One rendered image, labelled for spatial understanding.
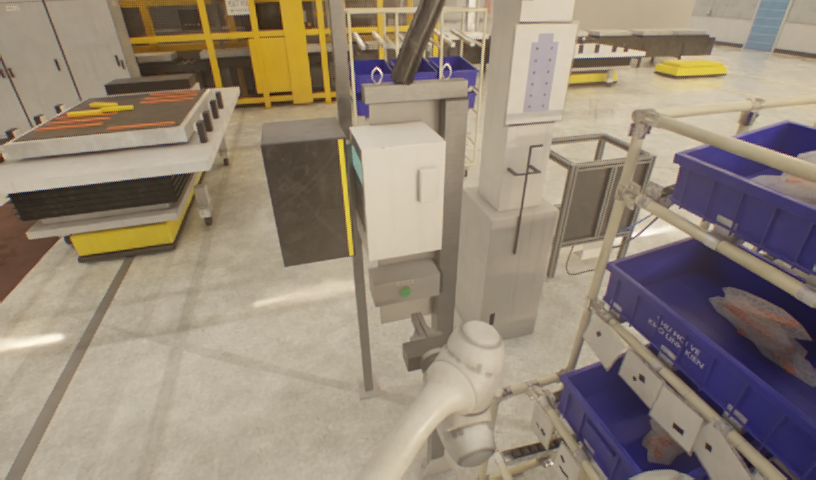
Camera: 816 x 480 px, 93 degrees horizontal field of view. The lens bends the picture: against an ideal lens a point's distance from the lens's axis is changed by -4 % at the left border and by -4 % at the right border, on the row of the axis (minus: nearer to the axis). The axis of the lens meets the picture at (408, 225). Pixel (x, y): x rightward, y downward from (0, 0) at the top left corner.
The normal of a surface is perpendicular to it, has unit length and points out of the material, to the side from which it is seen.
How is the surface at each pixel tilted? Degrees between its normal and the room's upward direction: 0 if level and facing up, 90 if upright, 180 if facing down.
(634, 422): 3
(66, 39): 90
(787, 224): 98
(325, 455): 0
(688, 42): 90
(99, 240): 90
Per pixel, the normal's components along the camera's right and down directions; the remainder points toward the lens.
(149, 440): 0.00, -0.86
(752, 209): -0.94, 0.28
